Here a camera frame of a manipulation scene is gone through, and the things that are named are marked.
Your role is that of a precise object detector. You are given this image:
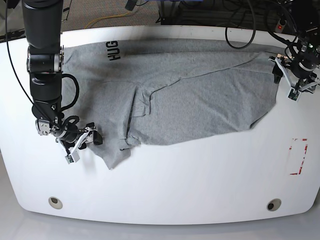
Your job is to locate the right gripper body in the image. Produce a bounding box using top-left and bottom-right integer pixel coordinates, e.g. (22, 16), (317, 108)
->
(55, 124), (93, 156)

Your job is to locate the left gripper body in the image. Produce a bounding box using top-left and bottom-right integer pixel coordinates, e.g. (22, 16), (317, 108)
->
(268, 56), (320, 94)

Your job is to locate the grey Hugging Face T-shirt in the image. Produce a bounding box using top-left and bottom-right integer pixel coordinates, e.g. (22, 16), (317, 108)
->
(63, 39), (282, 169)

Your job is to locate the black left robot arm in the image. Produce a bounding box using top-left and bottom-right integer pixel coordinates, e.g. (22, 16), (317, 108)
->
(263, 0), (320, 101)

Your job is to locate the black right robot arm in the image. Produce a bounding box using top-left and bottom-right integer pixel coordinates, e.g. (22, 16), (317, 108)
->
(22, 0), (103, 163)

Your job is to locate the red tape rectangle marker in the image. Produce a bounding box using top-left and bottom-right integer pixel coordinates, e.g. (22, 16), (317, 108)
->
(286, 138), (309, 176)

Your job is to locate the left table grommet hole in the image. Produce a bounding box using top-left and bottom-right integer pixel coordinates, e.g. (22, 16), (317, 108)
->
(48, 197), (63, 210)

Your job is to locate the table grommet hole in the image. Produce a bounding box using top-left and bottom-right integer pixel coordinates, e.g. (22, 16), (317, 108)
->
(48, 197), (63, 210)
(266, 198), (282, 212)

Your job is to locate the right table grommet hole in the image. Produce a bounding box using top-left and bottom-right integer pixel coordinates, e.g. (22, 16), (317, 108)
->
(266, 198), (282, 212)

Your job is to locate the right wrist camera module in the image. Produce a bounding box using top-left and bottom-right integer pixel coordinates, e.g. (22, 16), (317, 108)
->
(65, 151), (80, 164)

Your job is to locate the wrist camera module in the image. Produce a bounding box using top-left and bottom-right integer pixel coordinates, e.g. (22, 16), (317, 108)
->
(65, 151), (80, 164)
(287, 88), (301, 102)

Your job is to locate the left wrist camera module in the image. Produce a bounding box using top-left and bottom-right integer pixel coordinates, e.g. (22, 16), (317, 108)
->
(287, 88), (301, 102)

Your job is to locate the yellow cable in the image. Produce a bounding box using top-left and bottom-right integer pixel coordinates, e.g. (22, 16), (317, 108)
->
(86, 11), (133, 30)

